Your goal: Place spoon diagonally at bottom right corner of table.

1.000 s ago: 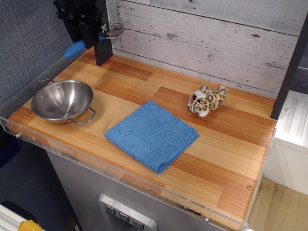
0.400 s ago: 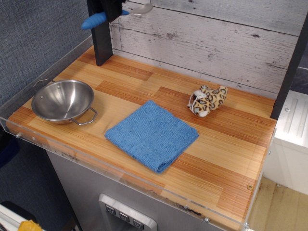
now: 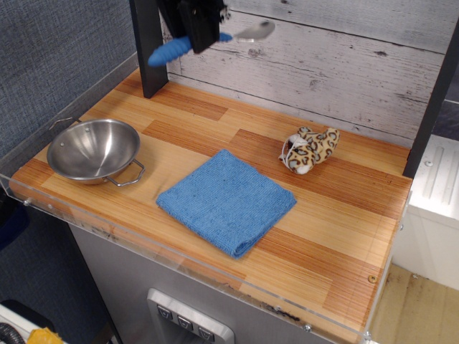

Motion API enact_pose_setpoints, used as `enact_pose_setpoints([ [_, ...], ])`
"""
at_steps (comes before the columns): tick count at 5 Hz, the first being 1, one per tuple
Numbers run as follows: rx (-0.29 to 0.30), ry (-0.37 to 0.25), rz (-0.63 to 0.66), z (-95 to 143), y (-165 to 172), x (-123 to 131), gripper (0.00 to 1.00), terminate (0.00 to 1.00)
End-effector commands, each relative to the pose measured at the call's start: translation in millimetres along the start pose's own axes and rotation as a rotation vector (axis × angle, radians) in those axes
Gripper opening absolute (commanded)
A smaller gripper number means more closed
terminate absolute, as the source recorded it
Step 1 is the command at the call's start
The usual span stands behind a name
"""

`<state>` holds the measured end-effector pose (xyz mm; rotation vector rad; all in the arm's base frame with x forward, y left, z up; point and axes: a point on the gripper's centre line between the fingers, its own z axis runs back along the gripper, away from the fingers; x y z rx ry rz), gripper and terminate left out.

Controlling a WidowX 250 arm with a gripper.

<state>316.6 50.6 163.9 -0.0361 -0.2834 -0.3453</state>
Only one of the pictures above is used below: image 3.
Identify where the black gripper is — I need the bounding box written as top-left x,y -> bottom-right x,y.
157,0 -> 228,54

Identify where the blue handled metal spoon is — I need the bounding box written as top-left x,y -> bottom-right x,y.
148,21 -> 275,67

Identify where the stainless steel bowl with handles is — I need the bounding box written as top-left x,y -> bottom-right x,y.
47,119 -> 146,187

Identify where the leopard print plush toy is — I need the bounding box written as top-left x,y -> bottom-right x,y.
279,127 -> 340,175

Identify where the folded blue cloth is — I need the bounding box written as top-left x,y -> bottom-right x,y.
156,150 -> 296,259

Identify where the silver cabinet with dispenser panel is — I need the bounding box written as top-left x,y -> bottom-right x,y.
71,226 -> 362,343

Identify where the white side unit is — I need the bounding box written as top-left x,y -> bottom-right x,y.
392,135 -> 458,290

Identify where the yellow tape object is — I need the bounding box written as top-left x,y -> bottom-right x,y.
26,328 -> 64,344

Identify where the dark left vertical post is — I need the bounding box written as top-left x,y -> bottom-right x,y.
129,0 -> 169,98

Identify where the dark vertical post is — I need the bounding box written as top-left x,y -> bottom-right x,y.
129,0 -> 169,98
403,22 -> 458,178

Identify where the dark right vertical post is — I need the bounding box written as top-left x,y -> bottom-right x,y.
403,22 -> 458,178

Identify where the black cable bundle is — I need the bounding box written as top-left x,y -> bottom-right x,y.
0,322 -> 19,344

